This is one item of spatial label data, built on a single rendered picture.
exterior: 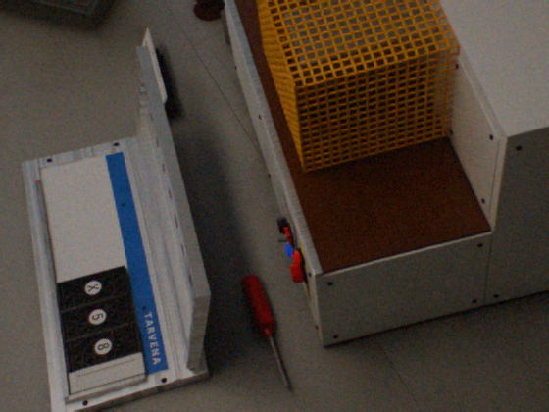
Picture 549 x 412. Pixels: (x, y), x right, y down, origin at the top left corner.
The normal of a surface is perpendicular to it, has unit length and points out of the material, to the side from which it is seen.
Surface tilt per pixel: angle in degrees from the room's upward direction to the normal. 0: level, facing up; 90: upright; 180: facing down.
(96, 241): 0
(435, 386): 0
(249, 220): 0
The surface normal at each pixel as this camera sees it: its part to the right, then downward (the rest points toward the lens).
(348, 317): 0.24, 0.78
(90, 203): -0.10, -0.58
